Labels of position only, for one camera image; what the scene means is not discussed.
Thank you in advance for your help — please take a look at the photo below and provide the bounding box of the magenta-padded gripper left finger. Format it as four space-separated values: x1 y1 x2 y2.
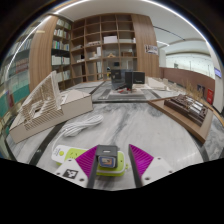
54 144 100 190

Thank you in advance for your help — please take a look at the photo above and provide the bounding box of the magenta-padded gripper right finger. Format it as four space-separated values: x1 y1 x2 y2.
127 143 175 189

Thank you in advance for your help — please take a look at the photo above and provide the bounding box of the small black charger block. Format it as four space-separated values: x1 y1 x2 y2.
94 144 120 170

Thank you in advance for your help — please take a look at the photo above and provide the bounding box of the green and white power strip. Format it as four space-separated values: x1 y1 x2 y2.
50 144 129 178

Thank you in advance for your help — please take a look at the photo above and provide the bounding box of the white slatted architectural model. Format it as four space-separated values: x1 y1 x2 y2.
8 70 94 144

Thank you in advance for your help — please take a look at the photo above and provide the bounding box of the dark brown model on wooden board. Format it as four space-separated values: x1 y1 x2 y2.
147 93 214 145

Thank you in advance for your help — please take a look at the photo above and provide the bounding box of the small white architectural model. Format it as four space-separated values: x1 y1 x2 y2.
146 76 178 92

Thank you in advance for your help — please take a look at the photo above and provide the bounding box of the dark grey bin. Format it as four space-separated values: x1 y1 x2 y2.
197 84 206 98

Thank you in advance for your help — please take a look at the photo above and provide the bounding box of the red bin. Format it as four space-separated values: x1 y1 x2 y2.
206 88 215 105

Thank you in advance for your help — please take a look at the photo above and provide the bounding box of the black box model on grey base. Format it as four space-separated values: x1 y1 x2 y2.
96 68 148 103

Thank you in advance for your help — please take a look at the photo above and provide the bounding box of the tall bookshelf with green books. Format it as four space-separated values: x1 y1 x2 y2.
0 36 34 134

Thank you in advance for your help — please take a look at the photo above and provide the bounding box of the dark bookshelf with books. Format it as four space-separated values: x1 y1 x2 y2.
49 16 73 91

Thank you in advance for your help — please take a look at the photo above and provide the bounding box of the wooden grid shelf unit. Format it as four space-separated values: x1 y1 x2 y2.
69 13 138 84

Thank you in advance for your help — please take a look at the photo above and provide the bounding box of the curved ceiling light strip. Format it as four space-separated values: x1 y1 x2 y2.
4 0 209 81

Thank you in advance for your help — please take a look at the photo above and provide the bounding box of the coiled white cable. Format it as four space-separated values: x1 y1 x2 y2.
51 114 105 151

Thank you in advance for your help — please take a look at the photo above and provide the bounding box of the wall screen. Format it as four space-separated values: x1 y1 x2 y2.
213 67 223 79

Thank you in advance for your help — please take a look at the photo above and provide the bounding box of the wall poster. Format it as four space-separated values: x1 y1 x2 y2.
144 44 160 56

